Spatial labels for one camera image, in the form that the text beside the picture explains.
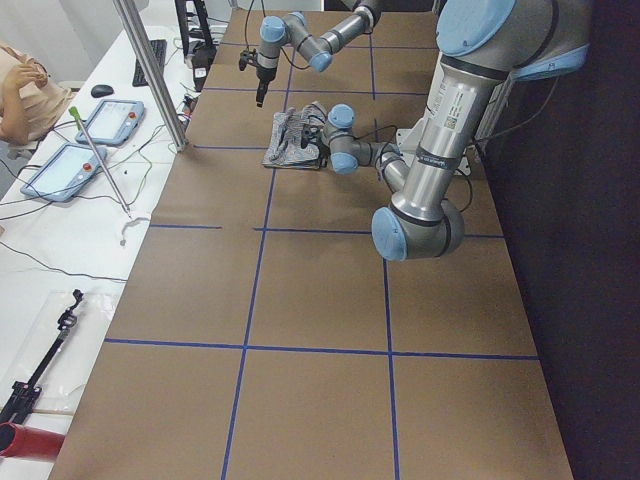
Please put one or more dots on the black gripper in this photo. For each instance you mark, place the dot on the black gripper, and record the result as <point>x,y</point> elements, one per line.
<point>317,142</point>
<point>264,74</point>

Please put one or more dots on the navy white striped polo shirt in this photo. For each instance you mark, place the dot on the navy white striped polo shirt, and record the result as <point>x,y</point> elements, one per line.
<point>284,150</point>

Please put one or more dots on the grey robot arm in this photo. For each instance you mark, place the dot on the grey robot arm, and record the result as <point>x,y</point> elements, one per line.
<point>482,43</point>
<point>291,29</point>

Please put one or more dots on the blue teach pendant far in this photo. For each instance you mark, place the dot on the blue teach pendant far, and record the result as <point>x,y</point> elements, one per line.
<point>113,121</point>

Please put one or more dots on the blue teach pendant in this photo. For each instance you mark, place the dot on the blue teach pendant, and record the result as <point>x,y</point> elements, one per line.
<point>113,121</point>
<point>64,174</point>

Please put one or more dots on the black computer mouse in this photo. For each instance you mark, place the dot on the black computer mouse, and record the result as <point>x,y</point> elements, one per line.
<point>101,90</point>

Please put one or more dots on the silver reacher grabber tool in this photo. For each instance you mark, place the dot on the silver reacher grabber tool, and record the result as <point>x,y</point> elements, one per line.
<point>131,217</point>

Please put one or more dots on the blue teach pendant near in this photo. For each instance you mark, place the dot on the blue teach pendant near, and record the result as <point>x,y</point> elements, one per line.
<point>64,174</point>

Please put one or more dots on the person in beige shirt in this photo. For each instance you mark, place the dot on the person in beige shirt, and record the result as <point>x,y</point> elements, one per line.
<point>31,103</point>

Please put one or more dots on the red cylinder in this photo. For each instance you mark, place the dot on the red cylinder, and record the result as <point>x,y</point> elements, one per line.
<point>25,442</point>

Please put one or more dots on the aluminium frame post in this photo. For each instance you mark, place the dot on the aluminium frame post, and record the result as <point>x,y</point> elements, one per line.
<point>135,30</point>

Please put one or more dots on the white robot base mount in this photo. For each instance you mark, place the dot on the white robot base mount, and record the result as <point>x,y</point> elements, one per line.
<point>411,149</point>

